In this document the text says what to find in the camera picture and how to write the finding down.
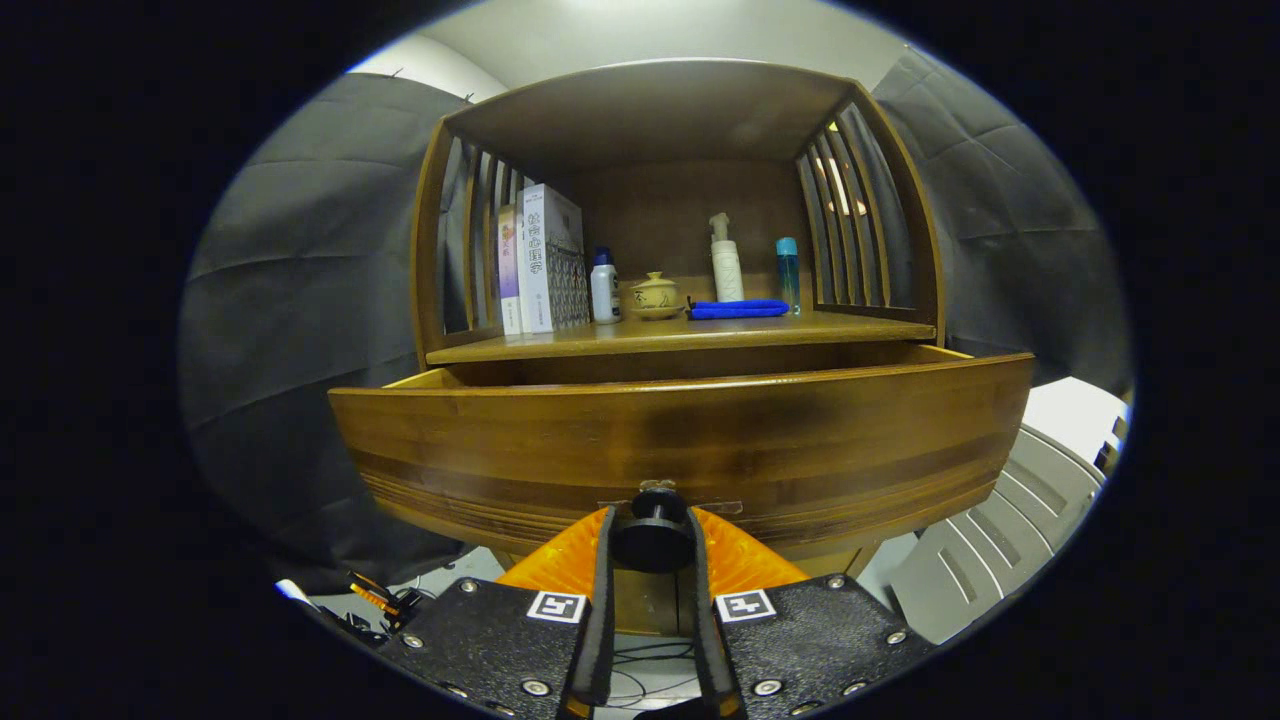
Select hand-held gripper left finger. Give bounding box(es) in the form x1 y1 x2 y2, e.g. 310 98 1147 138
375 505 618 720

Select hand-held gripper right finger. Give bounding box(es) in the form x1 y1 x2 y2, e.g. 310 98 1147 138
688 506 936 720

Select black drawer knob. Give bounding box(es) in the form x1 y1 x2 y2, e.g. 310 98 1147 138
610 487 696 574

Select wooden drawer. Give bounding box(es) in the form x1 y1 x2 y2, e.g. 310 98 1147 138
328 343 1036 561

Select wooden countertop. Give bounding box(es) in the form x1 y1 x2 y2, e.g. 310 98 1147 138
425 308 938 366

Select wooden cabinet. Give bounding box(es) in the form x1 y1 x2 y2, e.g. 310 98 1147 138
410 58 946 636

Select orange black tool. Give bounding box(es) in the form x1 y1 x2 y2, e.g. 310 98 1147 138
345 570 426 631

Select blue folded cloth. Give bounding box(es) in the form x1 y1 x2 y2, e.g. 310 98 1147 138
686 298 791 321

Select white bottle blue cap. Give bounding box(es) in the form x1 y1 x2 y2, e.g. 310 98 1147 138
590 247 622 325

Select beige lidded teacup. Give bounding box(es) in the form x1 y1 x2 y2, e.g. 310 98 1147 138
628 271 687 321

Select white pump bottle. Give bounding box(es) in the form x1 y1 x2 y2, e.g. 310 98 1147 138
709 212 746 303

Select thin purple book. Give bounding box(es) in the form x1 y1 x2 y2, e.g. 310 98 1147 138
497 205 523 336

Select clear blue bottle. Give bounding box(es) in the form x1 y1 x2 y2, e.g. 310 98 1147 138
776 237 801 316

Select white patterned book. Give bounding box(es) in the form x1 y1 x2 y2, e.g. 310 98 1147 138
517 183 591 334

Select black backdrop cloth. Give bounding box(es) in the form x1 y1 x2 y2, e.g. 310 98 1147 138
178 50 1136 591

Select black floor cables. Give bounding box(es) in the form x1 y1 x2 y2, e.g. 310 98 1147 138
610 640 701 716

